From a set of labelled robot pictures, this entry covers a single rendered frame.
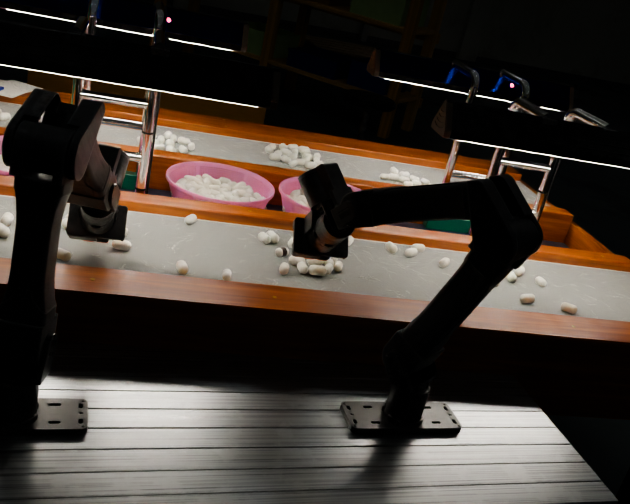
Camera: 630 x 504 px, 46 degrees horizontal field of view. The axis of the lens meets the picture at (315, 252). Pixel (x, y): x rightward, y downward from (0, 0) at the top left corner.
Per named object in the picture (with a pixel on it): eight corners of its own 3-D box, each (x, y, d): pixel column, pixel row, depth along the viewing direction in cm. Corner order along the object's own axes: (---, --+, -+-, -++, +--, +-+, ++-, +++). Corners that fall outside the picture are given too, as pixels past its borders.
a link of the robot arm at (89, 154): (72, 174, 123) (28, 68, 94) (126, 186, 123) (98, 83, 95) (49, 241, 118) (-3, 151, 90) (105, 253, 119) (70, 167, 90)
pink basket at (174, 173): (286, 237, 182) (294, 201, 178) (186, 242, 167) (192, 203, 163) (238, 194, 202) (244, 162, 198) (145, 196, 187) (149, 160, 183)
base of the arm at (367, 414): (349, 366, 120) (363, 392, 114) (457, 369, 126) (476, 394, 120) (338, 406, 123) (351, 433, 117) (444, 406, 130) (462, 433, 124)
